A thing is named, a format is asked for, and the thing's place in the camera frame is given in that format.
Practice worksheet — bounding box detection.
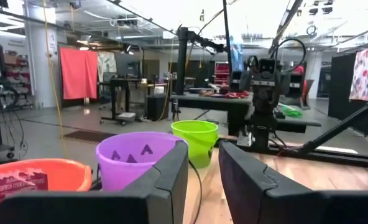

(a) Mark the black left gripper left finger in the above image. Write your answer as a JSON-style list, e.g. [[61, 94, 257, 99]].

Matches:
[[0, 140, 190, 224]]

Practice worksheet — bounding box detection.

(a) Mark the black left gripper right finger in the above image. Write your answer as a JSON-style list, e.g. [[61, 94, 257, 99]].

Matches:
[[218, 141, 368, 224]]

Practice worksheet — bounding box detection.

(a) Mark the purple plastic halloween bucket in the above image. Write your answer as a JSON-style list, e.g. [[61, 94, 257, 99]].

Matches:
[[95, 131, 204, 224]]

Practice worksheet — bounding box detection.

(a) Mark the orange plastic halloween bucket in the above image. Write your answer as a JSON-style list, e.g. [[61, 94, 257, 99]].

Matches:
[[0, 158, 93, 224]]

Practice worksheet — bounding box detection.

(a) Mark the green plastic halloween bucket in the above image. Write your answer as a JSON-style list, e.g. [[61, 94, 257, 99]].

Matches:
[[170, 119, 219, 169]]

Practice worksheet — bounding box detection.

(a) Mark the red candy pile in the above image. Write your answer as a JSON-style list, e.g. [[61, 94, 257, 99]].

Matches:
[[223, 90, 251, 100]]

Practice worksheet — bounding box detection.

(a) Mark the brown candy pile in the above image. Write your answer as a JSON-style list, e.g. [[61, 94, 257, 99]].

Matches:
[[198, 89, 223, 98]]

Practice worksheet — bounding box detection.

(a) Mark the dark floor mat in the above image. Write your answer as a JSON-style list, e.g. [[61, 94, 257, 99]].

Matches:
[[62, 129, 117, 145]]

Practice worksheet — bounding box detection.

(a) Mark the green coiled item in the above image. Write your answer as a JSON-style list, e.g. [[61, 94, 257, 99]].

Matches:
[[278, 103, 304, 119]]

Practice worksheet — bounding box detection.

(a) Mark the black diagonal support beam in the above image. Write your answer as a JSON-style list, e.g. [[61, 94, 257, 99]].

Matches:
[[298, 95, 368, 157]]

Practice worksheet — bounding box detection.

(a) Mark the black waste bin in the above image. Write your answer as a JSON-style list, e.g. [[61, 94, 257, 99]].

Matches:
[[146, 93, 170, 122]]

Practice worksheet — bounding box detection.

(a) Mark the grey side desk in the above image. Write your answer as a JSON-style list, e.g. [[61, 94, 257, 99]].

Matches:
[[170, 92, 322, 137]]

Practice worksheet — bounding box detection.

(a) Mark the black standing desk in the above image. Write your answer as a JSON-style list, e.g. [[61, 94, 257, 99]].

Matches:
[[99, 77, 170, 126]]

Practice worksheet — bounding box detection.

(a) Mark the black partition panel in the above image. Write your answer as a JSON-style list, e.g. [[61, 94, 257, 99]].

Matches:
[[328, 52, 368, 138]]

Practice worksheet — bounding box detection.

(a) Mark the orange-red hanging cloth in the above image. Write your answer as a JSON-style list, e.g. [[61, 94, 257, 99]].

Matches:
[[59, 47, 99, 101]]

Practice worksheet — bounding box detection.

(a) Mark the floral patterned hanging cloth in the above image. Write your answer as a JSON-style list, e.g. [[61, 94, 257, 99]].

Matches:
[[348, 43, 368, 102]]

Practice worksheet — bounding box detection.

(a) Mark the white round pillar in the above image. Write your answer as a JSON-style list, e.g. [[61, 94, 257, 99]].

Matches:
[[24, 4, 59, 109]]

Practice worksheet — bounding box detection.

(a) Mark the black aluminium table frame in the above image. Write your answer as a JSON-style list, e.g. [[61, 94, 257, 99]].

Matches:
[[217, 136, 368, 169]]

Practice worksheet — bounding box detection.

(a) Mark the yellow hanging cable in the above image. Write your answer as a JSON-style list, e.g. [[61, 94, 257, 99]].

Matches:
[[42, 0, 67, 156]]

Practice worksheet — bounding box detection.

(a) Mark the black desk-mounted post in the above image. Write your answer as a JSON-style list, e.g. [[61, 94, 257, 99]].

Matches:
[[175, 26, 229, 96]]

